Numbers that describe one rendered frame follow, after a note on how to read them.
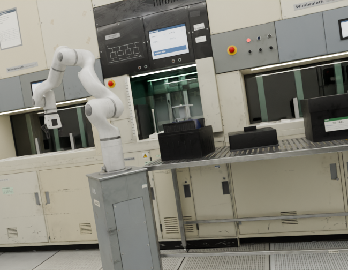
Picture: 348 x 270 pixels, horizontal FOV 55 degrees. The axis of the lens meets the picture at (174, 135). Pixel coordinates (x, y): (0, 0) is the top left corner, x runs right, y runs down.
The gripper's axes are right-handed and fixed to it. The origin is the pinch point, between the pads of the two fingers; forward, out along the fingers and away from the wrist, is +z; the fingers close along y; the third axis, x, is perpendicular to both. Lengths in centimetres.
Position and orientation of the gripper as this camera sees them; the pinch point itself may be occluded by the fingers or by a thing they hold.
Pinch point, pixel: (54, 136)
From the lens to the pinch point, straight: 246.0
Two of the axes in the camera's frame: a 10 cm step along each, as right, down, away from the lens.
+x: -7.5, 0.8, 6.6
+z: 1.5, 9.9, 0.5
